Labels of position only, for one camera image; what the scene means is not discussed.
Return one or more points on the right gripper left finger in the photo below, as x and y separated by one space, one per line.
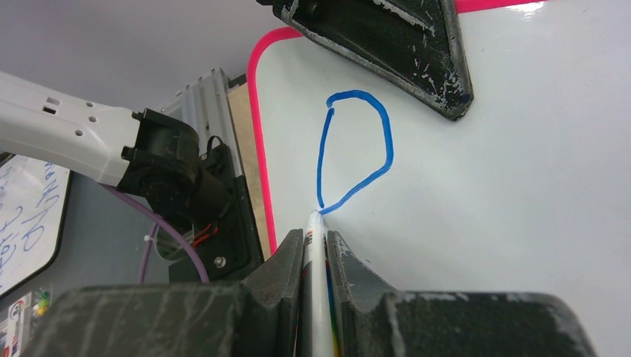
256 316

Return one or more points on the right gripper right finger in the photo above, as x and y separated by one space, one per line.
375 319

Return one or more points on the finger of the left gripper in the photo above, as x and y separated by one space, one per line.
414 44

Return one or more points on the white marker pen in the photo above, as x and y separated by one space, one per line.
315 329

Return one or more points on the whiteboard with red frame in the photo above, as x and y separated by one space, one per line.
528 192

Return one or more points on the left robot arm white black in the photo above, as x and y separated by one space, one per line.
145 154

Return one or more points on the background whiteboard with writing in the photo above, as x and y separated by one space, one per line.
34 197

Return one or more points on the small packaged items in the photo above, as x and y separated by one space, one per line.
20 320

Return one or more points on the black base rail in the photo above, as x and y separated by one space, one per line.
229 248

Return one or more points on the aluminium frame rail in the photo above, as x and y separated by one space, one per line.
203 104

